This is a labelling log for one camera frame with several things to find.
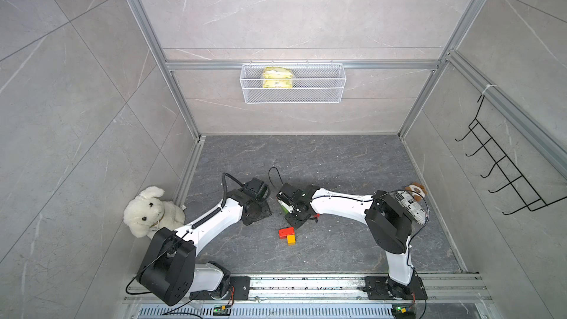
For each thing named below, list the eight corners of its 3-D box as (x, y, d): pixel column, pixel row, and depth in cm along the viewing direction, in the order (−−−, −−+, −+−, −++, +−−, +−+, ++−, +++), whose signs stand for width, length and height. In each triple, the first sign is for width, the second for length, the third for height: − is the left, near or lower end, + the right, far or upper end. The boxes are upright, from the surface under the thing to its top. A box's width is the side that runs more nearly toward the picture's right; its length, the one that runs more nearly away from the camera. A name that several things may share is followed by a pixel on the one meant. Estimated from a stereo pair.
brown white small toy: (415, 203, 97) (419, 199, 94) (403, 190, 101) (406, 186, 98) (425, 198, 98) (430, 193, 95) (413, 185, 103) (417, 181, 99)
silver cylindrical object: (417, 226, 90) (421, 222, 87) (392, 197, 98) (395, 193, 95) (429, 220, 91) (433, 216, 88) (404, 192, 100) (407, 187, 97)
